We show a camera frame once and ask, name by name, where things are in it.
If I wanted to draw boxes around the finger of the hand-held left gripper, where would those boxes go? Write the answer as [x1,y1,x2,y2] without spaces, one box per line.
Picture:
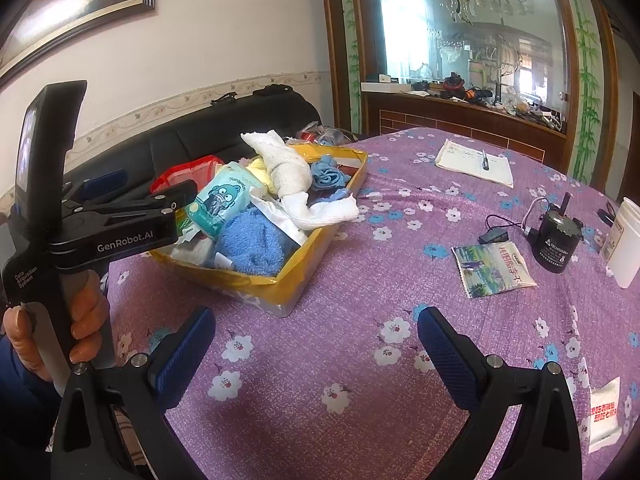
[61,168,129,204]
[74,179,199,224]

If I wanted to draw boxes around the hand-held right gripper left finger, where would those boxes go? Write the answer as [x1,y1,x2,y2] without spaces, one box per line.
[50,306,217,480]

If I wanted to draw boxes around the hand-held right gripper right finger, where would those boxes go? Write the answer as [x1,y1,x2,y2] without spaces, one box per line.
[417,306,583,480]

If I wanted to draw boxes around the teal cartoon tissue packet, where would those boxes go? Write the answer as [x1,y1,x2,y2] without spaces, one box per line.
[187,162,257,241]

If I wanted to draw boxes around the blue fluffy towel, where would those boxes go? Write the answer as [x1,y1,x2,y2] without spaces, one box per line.
[214,208,296,278]

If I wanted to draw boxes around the yellow cloth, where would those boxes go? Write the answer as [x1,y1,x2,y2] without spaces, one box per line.
[247,155,281,196]

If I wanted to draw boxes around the yellow taped cardboard box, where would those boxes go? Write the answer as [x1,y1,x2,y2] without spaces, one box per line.
[149,142,369,318]

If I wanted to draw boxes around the white towel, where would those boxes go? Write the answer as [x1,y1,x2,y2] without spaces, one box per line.
[240,130,360,233]

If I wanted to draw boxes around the blue cloth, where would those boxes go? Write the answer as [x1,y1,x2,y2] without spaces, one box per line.
[310,154,353,206]

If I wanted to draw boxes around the person's left forearm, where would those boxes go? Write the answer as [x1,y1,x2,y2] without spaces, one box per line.
[0,332,63,461]

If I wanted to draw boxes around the person's left hand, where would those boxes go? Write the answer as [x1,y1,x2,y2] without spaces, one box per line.
[1,272,110,383]

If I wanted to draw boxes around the red shopping bag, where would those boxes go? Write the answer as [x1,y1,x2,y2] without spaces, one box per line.
[150,156,226,196]

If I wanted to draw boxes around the black sofa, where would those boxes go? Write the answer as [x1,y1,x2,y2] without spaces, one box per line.
[0,91,323,241]

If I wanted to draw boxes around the landscape print snack packet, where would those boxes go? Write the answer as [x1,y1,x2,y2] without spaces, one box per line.
[451,241,538,300]

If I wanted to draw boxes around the purple floral tablecloth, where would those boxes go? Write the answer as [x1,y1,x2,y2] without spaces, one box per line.
[102,126,640,480]

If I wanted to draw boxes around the white red small sachet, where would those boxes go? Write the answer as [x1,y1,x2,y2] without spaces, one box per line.
[587,376,623,455]

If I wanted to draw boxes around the clear plastic bag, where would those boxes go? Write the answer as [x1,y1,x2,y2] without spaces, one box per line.
[295,121,358,148]

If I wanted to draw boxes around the white notebook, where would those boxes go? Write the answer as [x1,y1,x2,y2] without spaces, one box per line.
[434,138,515,189]

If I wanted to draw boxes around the white plastic jar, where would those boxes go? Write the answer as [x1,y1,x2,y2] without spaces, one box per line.
[600,197,640,289]

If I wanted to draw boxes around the wooden counter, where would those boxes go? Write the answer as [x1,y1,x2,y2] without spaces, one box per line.
[361,80,568,163]

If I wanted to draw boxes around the pile of assorted clutter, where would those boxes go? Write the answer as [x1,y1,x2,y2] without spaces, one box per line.
[365,72,568,133]

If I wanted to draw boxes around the wooden framed glass partition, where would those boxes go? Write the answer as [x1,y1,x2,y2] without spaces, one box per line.
[320,0,621,191]

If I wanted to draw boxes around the black motor with cable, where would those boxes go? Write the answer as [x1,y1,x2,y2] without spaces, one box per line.
[520,191,586,275]

